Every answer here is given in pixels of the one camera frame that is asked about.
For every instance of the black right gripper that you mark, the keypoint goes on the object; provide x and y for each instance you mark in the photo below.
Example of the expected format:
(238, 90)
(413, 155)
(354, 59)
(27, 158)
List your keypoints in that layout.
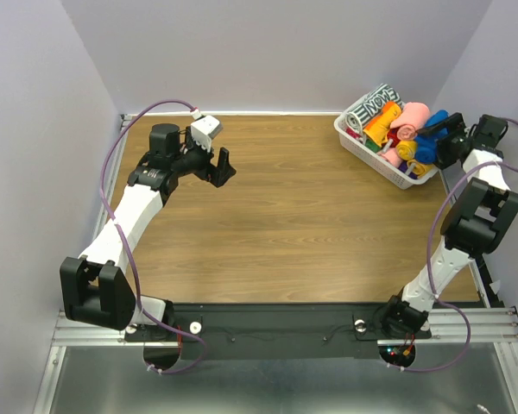
(455, 122)

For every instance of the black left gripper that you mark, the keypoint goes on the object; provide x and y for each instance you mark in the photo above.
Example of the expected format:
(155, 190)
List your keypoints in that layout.
(218, 175)

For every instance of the blue towel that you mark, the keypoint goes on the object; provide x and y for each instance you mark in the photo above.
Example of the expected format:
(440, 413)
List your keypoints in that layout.
(426, 150)

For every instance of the pink towel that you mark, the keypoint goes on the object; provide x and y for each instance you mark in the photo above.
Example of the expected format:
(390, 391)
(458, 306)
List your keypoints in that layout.
(392, 157)
(412, 118)

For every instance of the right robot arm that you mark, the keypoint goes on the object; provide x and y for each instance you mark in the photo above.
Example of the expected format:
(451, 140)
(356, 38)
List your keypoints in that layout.
(474, 225)

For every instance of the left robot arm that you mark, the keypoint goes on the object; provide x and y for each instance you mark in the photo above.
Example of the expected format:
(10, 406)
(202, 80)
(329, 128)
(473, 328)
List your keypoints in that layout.
(94, 286)

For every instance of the orange rolled towel purple spot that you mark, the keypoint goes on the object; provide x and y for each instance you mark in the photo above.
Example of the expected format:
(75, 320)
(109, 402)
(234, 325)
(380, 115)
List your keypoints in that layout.
(419, 168)

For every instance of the pink rolled towel in basket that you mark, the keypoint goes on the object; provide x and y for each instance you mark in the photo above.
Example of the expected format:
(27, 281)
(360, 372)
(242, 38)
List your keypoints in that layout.
(392, 157)

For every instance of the white plastic basket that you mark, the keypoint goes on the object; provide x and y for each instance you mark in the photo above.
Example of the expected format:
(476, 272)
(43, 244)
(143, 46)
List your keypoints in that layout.
(357, 148)

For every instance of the green rolled towel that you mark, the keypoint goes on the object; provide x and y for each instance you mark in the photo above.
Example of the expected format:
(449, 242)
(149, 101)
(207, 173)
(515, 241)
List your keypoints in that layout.
(372, 146)

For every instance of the black white striped towel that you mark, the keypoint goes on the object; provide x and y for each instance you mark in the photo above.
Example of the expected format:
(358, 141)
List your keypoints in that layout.
(370, 105)

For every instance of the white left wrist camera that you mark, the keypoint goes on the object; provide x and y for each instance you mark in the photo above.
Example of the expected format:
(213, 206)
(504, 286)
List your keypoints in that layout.
(204, 130)

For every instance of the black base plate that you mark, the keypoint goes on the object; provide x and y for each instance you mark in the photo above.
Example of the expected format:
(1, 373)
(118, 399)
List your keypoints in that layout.
(174, 348)

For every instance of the aluminium frame rail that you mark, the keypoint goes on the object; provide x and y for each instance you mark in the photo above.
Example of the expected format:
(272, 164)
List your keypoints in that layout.
(316, 324)

